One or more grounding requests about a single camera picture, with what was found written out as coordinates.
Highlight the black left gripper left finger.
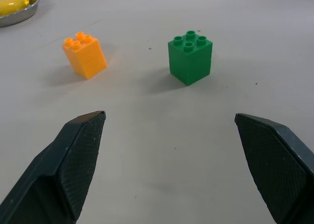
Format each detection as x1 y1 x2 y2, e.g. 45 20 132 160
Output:
0 110 106 224

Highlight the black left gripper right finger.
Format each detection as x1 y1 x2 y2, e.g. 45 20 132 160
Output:
234 113 314 224

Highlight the orange toy brick stack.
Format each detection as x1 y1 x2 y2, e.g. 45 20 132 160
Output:
62 31 108 80

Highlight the green toy brick stack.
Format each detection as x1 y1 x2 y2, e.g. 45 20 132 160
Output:
167 30 213 86

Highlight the metal bowl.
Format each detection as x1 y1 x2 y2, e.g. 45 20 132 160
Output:
0 0 40 28

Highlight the yellow banana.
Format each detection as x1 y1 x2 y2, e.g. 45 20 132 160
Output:
0 0 30 17

